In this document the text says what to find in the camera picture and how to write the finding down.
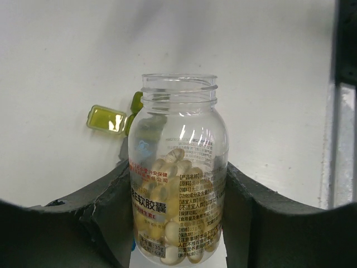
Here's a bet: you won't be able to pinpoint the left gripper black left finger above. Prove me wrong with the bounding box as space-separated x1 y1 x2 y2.
1 161 133 267

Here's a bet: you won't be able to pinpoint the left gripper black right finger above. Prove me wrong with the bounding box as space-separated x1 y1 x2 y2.
223 164 356 267

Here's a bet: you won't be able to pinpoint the weekly pill organizer strip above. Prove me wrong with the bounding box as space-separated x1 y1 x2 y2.
85 91 168 160

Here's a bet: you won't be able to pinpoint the clear jar orange pills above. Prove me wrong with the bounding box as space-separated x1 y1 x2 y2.
128 74 229 267

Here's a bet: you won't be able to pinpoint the right aluminium frame post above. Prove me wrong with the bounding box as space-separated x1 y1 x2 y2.
320 1 356 209

